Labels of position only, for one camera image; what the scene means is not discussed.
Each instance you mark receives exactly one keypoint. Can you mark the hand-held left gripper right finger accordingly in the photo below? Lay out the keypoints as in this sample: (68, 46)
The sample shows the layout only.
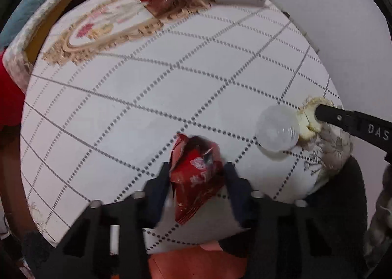
(236, 188)

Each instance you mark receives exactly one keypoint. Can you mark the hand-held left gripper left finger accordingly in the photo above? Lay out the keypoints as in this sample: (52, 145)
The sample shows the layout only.
(160, 188)

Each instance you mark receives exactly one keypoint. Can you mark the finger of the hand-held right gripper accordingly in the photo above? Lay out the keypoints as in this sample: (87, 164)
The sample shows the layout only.
(335, 116)

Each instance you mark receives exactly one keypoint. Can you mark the red snack packet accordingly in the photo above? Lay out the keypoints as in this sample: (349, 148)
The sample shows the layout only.
(196, 181)

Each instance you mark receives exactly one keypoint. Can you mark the clear plastic cup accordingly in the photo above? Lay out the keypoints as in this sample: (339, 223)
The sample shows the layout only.
(277, 129)

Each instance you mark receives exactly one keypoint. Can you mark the red plastic stool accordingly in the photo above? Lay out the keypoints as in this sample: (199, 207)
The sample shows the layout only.
(196, 262)

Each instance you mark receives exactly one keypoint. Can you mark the white checked tablecloth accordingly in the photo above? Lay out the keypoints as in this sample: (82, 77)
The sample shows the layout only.
(153, 89)

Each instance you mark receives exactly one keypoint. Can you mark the beige floral embroidered mat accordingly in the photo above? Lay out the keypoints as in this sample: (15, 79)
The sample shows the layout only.
(107, 25)

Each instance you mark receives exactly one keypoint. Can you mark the red cloth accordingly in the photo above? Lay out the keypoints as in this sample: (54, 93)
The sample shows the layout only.
(9, 95)

